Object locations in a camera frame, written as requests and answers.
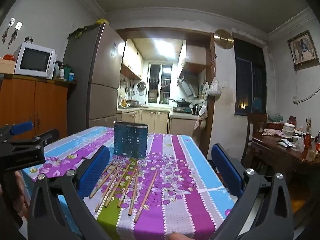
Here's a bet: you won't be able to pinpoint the perforated metal chopstick holder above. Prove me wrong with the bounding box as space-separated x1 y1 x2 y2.
113 121 149 159

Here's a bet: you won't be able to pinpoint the round gold wall plate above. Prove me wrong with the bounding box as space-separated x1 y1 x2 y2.
213 29 234 49

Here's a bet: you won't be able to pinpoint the steel range hood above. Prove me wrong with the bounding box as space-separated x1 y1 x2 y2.
177 76 198 97

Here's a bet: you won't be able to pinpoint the kitchen window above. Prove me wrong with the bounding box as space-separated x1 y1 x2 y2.
147 63 173 104

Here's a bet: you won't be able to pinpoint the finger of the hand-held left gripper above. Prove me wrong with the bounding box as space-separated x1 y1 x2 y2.
32 129 60 153
0 121 34 141

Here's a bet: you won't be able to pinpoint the brown refrigerator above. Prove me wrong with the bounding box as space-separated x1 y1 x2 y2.
62 21 125 140

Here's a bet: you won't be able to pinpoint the beige cardboard box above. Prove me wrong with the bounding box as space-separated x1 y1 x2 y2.
0 59 17 75

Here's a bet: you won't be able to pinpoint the hanging white plastic bag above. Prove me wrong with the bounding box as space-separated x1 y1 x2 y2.
208 67 222 97

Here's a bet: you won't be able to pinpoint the feather dream catcher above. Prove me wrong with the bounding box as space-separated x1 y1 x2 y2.
7 21 23 49
2 17 15 45

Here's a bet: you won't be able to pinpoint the black wok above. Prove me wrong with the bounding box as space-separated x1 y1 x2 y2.
169 99 192 107

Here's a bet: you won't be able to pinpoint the orange wooden cabinet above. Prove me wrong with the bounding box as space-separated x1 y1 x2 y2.
0 73 77 142

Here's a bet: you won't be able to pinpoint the hanging cloth towels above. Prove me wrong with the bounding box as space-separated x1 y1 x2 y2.
194 97 208 130

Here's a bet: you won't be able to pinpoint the bunch of wooden chopsticks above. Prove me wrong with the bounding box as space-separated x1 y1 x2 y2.
89 160 158 223

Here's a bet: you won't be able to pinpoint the framed elephant picture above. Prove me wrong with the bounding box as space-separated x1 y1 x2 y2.
287 30 320 71

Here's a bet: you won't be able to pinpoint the person's left hand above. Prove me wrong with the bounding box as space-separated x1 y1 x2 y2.
14 171 29 218

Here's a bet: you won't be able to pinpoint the stack of white bowls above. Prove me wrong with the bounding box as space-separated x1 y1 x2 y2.
282 123 296 138

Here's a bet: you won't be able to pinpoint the beige upper kitchen cabinet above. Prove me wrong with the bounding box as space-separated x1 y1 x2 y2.
178 40 208 75
121 39 145 80

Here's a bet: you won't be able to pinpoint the wooden doorway frame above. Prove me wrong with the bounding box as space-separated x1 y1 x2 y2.
114 27 217 160

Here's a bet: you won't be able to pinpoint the dark barred window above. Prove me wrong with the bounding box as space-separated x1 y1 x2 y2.
234 39 267 117

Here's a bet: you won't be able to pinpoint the white microwave oven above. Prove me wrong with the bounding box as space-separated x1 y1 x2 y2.
14 42 57 80

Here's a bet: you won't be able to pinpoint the floral striped tablecloth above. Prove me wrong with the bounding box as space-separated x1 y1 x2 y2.
21 126 237 240

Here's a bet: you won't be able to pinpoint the beige kitchen base cabinets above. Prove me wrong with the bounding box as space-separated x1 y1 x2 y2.
117 107 198 135

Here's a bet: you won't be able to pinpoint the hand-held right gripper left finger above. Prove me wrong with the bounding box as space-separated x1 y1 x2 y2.
27 145 113 240

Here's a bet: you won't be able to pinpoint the dark wooden dining table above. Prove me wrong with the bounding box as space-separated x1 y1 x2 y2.
250 127 320 198

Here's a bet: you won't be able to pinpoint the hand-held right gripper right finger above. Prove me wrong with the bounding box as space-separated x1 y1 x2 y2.
211 143 295 240

